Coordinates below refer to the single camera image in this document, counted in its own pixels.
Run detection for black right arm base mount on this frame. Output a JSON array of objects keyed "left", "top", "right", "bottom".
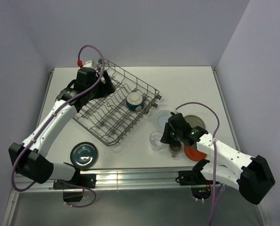
[{"left": 175, "top": 170, "right": 213, "bottom": 202}]

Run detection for aluminium table edge rail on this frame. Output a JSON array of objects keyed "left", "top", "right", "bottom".
[{"left": 12, "top": 167, "right": 260, "bottom": 191}]

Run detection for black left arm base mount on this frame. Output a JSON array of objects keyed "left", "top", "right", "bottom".
[{"left": 52, "top": 173, "right": 96, "bottom": 208}]

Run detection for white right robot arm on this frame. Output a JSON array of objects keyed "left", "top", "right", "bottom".
[{"left": 161, "top": 113, "right": 275, "bottom": 205}]

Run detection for grey round plate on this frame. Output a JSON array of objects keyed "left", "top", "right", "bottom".
[{"left": 184, "top": 115, "right": 206, "bottom": 129}]

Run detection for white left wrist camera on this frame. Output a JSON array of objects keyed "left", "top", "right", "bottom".
[{"left": 77, "top": 60, "right": 96, "bottom": 69}]

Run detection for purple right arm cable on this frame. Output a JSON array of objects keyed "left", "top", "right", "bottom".
[{"left": 175, "top": 102, "right": 225, "bottom": 226}]

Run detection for teal bowl cream inside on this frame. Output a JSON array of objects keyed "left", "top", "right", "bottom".
[{"left": 126, "top": 92, "right": 144, "bottom": 112}]

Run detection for grey wire dish rack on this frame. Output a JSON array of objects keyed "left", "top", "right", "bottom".
[{"left": 74, "top": 59, "right": 161, "bottom": 146}]

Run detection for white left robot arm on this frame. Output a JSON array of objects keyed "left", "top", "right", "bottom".
[{"left": 8, "top": 67, "right": 115, "bottom": 188}]

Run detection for orange round plate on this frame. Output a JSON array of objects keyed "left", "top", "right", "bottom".
[{"left": 184, "top": 146, "right": 207, "bottom": 162}]

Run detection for light blue scalloped plate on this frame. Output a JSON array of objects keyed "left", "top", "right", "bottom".
[{"left": 152, "top": 110, "right": 171, "bottom": 132}]

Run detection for grey ceramic mug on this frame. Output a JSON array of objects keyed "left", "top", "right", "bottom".
[{"left": 168, "top": 144, "right": 182, "bottom": 158}]

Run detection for clear drinking glass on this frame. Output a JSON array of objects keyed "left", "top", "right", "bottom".
[{"left": 149, "top": 131, "right": 164, "bottom": 151}]

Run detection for dark teal plate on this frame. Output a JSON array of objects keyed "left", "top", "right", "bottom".
[{"left": 70, "top": 142, "right": 98, "bottom": 170}]

